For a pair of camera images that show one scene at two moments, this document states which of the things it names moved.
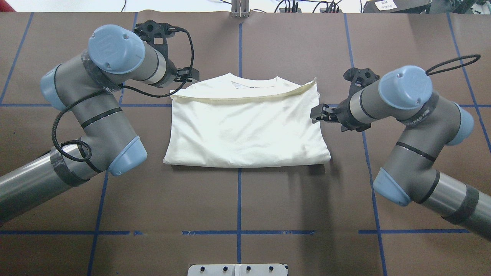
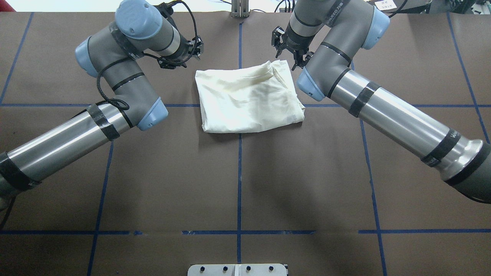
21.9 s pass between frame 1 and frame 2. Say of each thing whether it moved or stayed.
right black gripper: moved
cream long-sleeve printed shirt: moved
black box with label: stayed
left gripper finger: moved
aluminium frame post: stayed
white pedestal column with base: stayed
